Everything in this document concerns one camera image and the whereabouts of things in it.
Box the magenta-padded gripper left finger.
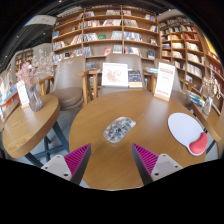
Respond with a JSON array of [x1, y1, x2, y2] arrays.
[[40, 143, 92, 186]]

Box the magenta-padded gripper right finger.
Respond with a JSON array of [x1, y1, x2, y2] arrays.
[[131, 143, 184, 186]]

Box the white mouse pad, red wrist rest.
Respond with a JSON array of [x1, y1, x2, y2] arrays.
[[167, 112, 209, 157]]

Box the glass vase, pink dried flowers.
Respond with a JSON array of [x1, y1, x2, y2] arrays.
[[15, 49, 59, 113]]

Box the blue yellow magazine stack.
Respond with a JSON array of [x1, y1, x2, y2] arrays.
[[186, 89, 206, 108]]

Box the white red sign, wooden base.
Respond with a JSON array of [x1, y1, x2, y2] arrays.
[[153, 61, 176, 102]]

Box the dark book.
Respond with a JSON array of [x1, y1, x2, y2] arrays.
[[127, 69, 144, 89]]

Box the small white red table sign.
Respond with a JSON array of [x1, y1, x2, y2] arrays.
[[15, 80, 31, 109]]

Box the white framed picture, red print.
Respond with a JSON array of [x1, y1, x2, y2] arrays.
[[101, 62, 129, 88]]

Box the colourful low book display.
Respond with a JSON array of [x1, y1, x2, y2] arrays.
[[0, 69, 19, 111]]

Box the small distant bookshelf unit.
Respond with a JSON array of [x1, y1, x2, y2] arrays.
[[13, 48, 34, 73]]

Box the curved wooden bookshelf unit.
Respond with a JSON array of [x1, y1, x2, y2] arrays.
[[158, 14, 224, 111]]

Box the wide wooden bookshelf unit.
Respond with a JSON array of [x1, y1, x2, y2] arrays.
[[51, 4, 160, 71]]

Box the white ceiling panel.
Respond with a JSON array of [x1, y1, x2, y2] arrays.
[[24, 14, 57, 27]]

